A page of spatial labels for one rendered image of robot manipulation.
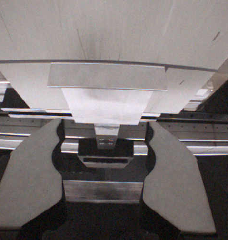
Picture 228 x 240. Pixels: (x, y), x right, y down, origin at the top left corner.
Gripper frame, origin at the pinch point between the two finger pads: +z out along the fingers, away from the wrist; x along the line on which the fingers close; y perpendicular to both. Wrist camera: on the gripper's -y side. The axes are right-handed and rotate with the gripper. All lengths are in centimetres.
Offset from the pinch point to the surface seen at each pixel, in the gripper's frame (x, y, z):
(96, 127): -1.2, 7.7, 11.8
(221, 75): 118, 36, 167
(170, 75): 5.1, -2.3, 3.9
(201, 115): 25.8, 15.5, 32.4
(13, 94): -12.1, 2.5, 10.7
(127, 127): 5.3, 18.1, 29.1
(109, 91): 0.2, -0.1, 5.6
